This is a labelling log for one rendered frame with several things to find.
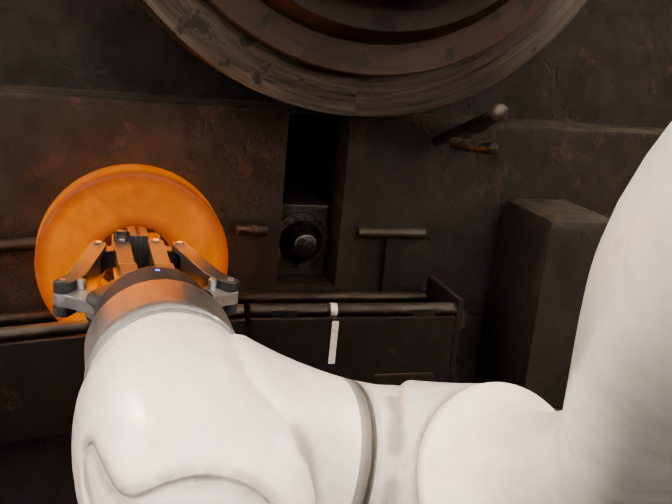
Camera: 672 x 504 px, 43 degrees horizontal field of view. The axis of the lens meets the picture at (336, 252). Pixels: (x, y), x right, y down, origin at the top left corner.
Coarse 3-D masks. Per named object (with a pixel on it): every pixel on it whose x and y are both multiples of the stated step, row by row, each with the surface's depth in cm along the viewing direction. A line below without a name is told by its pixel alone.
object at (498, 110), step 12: (492, 108) 64; (504, 108) 64; (468, 120) 72; (480, 120) 68; (492, 120) 66; (444, 132) 79; (456, 132) 75; (468, 132) 73; (480, 132) 85; (456, 144) 69; (468, 144) 67; (480, 144) 66; (492, 144) 65
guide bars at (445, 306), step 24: (240, 312) 73; (264, 312) 73; (288, 312) 74; (312, 312) 74; (360, 312) 76; (384, 312) 77; (408, 312) 77; (432, 312) 78; (456, 312) 79; (0, 336) 67; (24, 336) 68; (48, 336) 69
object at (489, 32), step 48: (240, 0) 64; (288, 0) 63; (336, 0) 64; (384, 0) 65; (432, 0) 66; (480, 0) 67; (528, 0) 70; (288, 48) 66; (336, 48) 67; (384, 48) 68; (432, 48) 69; (480, 48) 70
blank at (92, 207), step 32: (64, 192) 69; (96, 192) 68; (128, 192) 68; (160, 192) 69; (192, 192) 70; (64, 224) 68; (96, 224) 68; (128, 224) 69; (160, 224) 70; (192, 224) 71; (64, 256) 68; (224, 256) 72; (64, 320) 70
